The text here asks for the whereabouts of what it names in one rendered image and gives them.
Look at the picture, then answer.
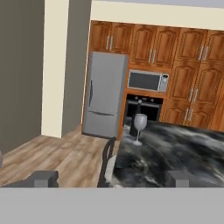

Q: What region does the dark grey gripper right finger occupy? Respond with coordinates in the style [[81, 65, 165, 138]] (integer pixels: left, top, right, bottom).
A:
[[166, 170, 223, 188]]

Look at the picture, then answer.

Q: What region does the grey steel fridge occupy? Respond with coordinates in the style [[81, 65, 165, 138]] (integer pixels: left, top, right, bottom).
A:
[[81, 51, 130, 140]]

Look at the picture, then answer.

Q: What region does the dark chair with pale seat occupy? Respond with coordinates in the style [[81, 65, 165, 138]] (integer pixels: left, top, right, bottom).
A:
[[97, 136, 118, 188]]

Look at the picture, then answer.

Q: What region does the brown wooden cupboard run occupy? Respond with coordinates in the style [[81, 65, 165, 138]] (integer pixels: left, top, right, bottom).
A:
[[82, 19, 224, 142]]

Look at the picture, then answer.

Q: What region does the clear wine glass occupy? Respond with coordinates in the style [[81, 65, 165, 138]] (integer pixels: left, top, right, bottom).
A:
[[132, 113, 149, 147]]

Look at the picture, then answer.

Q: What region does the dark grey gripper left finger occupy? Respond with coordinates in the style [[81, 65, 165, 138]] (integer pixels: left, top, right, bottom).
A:
[[1, 171, 60, 188]]

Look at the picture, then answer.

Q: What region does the black built-in oven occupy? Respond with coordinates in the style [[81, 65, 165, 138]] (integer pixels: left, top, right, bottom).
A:
[[123, 93, 165, 127]]

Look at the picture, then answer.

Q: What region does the silver microwave oven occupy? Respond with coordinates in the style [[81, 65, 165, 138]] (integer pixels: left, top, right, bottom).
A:
[[127, 68, 171, 94]]

